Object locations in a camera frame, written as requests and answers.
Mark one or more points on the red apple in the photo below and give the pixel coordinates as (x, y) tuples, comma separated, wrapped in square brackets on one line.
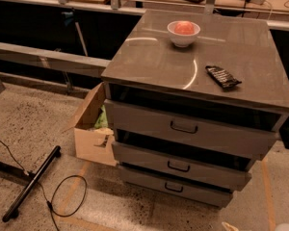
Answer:
[(184, 28)]

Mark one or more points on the cardboard box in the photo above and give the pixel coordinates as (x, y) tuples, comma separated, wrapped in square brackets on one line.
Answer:
[(91, 144)]

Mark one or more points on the black stand leg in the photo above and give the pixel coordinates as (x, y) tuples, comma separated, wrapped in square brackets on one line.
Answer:
[(13, 210)]

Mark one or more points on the grey metal rail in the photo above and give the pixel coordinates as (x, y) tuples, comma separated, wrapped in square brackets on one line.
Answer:
[(55, 60)]

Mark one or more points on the white bowl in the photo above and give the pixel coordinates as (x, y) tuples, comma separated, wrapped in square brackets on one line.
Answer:
[(182, 40)]

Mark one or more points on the grey drawer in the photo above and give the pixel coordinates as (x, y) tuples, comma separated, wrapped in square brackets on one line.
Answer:
[(193, 131), (210, 174), (175, 187)]

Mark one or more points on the grey bottom drawer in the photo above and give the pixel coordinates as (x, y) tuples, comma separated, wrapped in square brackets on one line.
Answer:
[(175, 187)]

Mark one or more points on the grey middle drawer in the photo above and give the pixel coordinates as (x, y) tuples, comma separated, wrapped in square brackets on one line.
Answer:
[(210, 174)]

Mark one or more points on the green bag in box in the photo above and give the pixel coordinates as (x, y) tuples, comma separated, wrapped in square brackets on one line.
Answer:
[(101, 121)]

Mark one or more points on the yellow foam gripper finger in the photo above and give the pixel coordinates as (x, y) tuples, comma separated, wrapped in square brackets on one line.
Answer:
[(229, 227)]

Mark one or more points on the grey drawer cabinet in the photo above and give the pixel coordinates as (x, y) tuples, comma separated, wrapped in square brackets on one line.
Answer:
[(150, 71)]

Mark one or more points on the grey top drawer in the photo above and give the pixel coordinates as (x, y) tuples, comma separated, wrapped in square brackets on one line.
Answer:
[(193, 131)]

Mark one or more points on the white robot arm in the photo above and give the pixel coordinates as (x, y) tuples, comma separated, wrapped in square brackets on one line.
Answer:
[(280, 227)]

